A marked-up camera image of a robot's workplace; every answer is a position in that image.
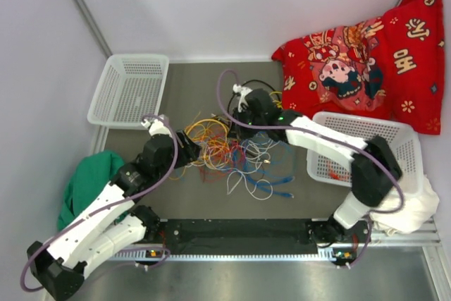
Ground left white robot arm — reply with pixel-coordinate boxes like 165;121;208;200
27;130;201;300

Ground left white plastic basket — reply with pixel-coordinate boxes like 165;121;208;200
87;54;169;130

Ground white cable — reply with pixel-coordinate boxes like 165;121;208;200
197;131;283;202

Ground green cloth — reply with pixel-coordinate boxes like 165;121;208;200
56;151;125;231

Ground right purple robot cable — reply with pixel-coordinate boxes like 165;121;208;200
216;69;404;214

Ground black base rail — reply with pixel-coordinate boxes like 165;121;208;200
122;219;359;263

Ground blue cable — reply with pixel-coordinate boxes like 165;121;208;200
232;131;297;199

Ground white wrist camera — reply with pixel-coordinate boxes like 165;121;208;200
233;84;252;112
141;114;171;136

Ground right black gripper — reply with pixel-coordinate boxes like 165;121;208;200
227;106;266;142

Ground orange cable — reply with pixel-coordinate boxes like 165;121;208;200
186;113;247;168

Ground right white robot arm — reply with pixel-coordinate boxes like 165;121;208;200
230;85;402;242

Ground white plastic basket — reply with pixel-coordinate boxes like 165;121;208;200
307;111;424;196
87;54;169;130

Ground yellow cable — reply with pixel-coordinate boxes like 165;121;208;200
168;91;286;180

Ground white cloth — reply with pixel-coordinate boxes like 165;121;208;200
370;175;440;236

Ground black cable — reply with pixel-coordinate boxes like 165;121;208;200
227;79;279;122

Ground red printed pillow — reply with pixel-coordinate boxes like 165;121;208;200
272;0;445;135

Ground right white plastic basket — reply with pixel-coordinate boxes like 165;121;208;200
307;111;424;196

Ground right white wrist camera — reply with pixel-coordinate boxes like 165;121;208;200
233;84;252;112

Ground grey corner post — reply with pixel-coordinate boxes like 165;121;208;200
73;0;113;58

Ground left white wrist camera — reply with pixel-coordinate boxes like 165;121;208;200
141;114;171;136

